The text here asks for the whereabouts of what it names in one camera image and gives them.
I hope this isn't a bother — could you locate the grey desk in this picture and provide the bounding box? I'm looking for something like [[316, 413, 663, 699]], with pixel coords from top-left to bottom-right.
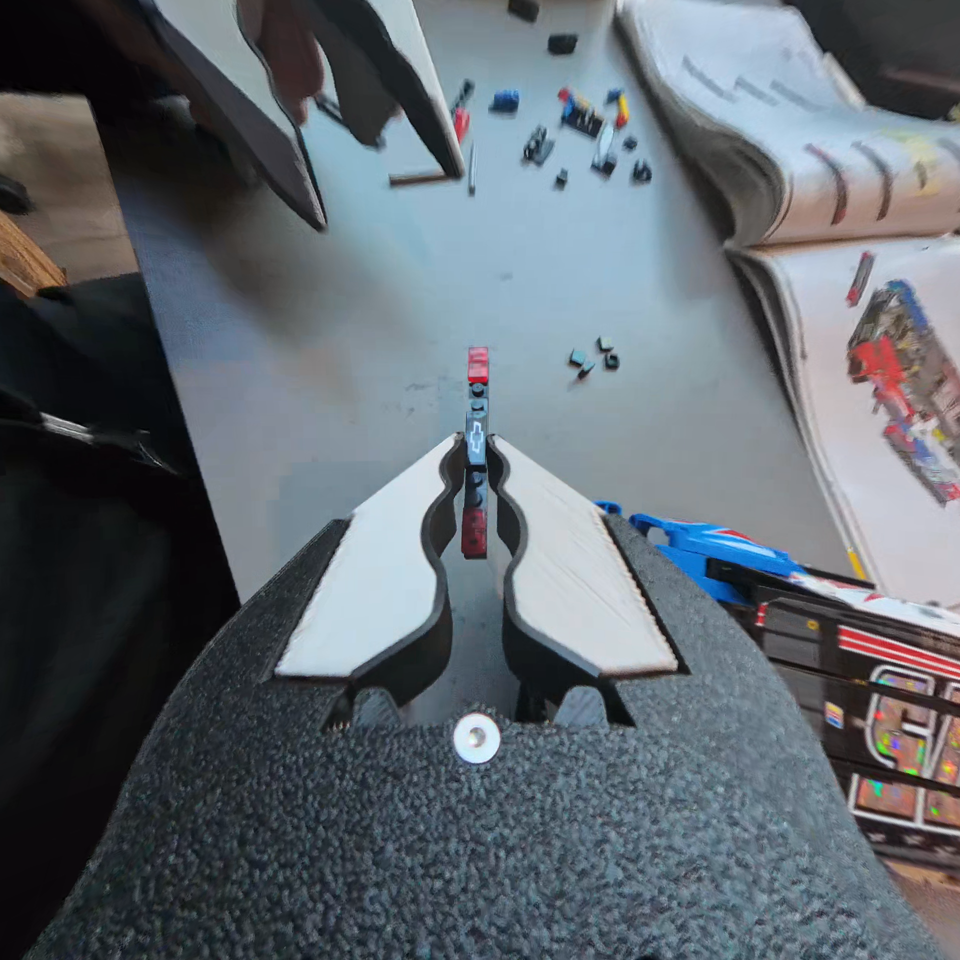
[[90, 0, 879, 721]]

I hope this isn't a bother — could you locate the black and red brick strip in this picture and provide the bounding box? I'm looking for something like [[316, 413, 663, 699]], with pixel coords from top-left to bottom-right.
[[460, 346, 492, 560]]

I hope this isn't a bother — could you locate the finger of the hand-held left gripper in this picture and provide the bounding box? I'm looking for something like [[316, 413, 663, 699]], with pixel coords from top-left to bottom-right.
[[292, 0, 468, 189], [138, 0, 329, 232]]

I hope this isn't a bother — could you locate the wooden furniture piece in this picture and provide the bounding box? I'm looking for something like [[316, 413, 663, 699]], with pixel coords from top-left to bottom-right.
[[0, 210, 69, 301]]

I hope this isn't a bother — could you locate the person's left hand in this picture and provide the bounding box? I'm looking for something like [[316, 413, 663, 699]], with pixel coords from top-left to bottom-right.
[[236, 0, 329, 127]]

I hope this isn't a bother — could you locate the red blue black brick car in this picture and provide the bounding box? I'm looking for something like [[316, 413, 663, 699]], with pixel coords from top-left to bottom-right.
[[592, 498, 960, 864]]

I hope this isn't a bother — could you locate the open instruction booklet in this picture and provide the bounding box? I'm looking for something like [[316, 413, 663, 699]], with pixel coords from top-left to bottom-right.
[[615, 0, 960, 609]]

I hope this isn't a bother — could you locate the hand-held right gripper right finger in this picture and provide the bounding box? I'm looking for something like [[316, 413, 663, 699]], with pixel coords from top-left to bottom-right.
[[487, 435, 680, 706]]

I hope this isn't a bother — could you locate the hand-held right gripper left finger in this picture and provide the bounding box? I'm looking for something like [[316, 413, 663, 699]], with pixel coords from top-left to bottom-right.
[[273, 432, 466, 706]]

